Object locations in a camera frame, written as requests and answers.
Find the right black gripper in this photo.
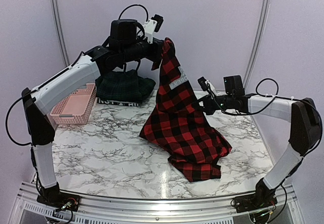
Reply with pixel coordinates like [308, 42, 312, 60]
[191, 93, 234, 115]

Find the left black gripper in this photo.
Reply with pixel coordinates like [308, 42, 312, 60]
[120, 34, 168, 62]

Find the green plaid skirt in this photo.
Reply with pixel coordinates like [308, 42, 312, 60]
[96, 69, 156, 103]

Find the red black plaid shirt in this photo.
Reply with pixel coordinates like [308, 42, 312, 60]
[139, 37, 232, 182]

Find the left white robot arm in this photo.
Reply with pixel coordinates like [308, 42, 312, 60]
[22, 15, 163, 206]

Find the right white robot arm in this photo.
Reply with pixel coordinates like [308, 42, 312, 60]
[198, 75, 323, 208]

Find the pink plastic basket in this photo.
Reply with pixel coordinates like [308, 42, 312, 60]
[50, 83, 96, 125]

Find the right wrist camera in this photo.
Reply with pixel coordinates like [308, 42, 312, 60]
[197, 77, 217, 95]

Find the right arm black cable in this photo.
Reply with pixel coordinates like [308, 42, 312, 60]
[220, 78, 294, 116]

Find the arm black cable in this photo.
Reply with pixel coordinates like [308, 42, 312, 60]
[5, 4, 150, 146]
[220, 78, 294, 116]

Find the left aluminium frame post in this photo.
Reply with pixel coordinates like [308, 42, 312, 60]
[50, 0, 70, 67]

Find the aluminium frame post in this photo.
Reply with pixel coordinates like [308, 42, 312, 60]
[50, 0, 70, 67]
[243, 0, 270, 87]

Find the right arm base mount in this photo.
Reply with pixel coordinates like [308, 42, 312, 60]
[230, 194, 277, 213]

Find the right aluminium frame post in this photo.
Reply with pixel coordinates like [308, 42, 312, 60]
[243, 0, 270, 87]

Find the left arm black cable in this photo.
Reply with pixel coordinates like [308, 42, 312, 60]
[5, 4, 150, 146]

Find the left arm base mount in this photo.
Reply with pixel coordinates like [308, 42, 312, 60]
[36, 192, 80, 211]

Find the aluminium front table rail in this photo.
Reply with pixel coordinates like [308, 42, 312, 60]
[8, 182, 305, 223]

